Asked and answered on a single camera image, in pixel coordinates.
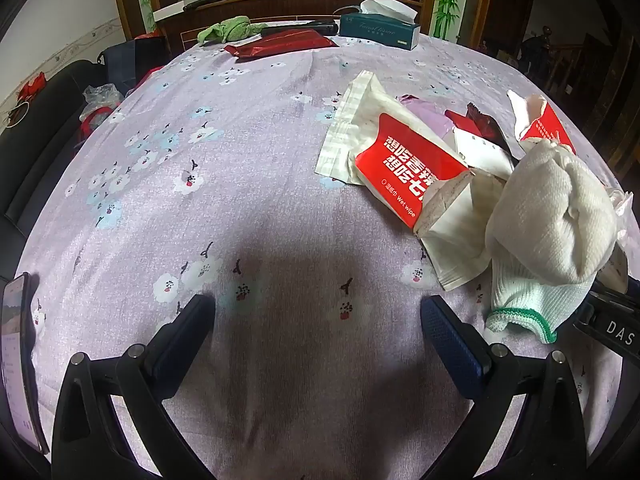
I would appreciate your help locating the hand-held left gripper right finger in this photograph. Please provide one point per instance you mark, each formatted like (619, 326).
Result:
(450, 345)

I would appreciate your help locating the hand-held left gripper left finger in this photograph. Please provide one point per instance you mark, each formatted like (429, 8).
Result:
(181, 341)

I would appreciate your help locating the torn red white packet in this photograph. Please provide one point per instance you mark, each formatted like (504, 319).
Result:
(545, 122)

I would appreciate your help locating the dark red candy wrapper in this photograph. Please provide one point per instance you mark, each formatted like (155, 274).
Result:
(482, 122)

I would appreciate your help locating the white striped packet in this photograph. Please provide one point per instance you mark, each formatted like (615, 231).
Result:
(350, 125)

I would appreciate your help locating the person's right hand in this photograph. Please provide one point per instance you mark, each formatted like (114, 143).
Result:
(550, 210)

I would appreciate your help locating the opened white packet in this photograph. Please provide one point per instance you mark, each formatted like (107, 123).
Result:
(450, 240)

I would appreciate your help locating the black smartphone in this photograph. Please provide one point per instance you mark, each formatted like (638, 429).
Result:
(17, 360)

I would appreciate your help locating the red white wet wipe packet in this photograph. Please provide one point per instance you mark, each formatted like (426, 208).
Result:
(400, 160)

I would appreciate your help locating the small white paper packet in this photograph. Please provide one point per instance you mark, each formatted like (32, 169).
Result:
(480, 152)

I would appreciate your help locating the purple packet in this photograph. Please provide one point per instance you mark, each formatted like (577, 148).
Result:
(430, 117)

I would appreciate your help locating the black sofa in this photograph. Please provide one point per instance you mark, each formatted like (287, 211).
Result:
(45, 125)

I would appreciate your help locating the clear plastic bag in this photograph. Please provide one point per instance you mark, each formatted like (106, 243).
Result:
(100, 97)

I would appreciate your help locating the dark blue bag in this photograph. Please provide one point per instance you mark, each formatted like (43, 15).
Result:
(130, 60)

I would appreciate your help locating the red cloth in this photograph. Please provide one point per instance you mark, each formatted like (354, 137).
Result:
(31, 87)

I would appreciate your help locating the red foil packet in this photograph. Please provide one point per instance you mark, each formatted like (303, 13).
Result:
(285, 42)

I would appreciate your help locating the green cloth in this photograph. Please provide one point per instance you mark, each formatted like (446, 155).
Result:
(230, 27)

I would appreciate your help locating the teal tissue box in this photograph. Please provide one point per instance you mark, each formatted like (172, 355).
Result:
(375, 32)

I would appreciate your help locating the long black object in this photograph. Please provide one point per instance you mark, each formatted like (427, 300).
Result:
(310, 26)

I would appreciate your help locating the wooden cabinet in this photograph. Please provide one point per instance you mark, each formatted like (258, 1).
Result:
(300, 2)

